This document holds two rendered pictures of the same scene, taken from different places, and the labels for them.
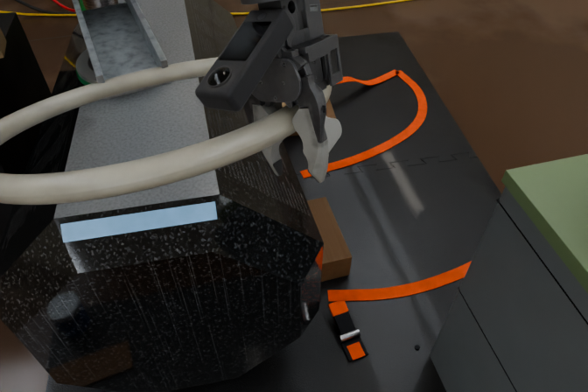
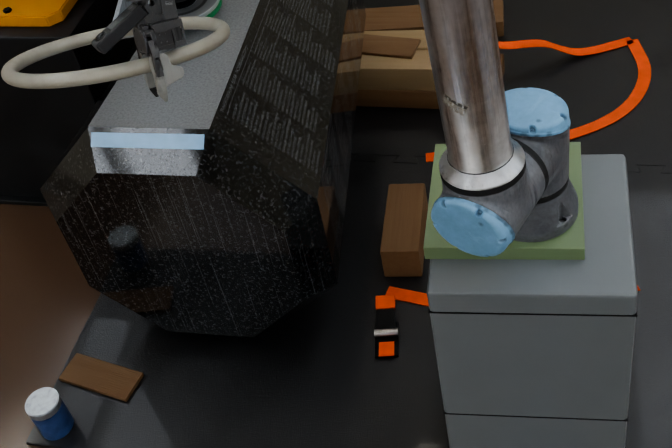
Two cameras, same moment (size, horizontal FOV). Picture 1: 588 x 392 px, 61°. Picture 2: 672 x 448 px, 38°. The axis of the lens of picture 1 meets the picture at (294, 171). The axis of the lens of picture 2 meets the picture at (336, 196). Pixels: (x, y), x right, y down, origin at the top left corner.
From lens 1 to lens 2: 1.52 m
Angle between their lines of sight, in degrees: 23
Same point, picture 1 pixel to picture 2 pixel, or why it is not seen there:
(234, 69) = (106, 33)
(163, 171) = (72, 79)
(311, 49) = (157, 26)
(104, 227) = (120, 140)
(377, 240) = not seen: hidden behind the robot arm
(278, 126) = (138, 65)
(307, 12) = (163, 5)
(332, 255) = (396, 245)
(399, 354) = (432, 365)
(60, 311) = (87, 206)
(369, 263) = not seen: hidden behind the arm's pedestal
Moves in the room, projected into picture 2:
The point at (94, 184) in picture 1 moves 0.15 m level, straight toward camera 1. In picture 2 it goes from (44, 80) to (36, 128)
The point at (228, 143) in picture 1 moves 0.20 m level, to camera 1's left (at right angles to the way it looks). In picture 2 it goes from (106, 70) to (24, 58)
